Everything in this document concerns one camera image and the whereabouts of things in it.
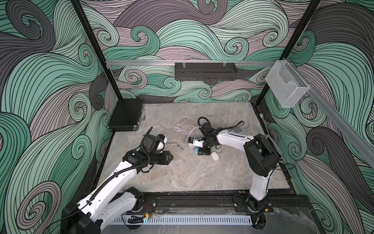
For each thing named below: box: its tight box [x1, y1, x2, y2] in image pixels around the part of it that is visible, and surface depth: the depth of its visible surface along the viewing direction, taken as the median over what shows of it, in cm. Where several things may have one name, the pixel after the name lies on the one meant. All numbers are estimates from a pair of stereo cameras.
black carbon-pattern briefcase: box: [108, 97, 144, 132], surface depth 109 cm
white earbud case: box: [210, 151, 220, 161], surface depth 91 cm
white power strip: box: [233, 127, 246, 134], surface depth 102 cm
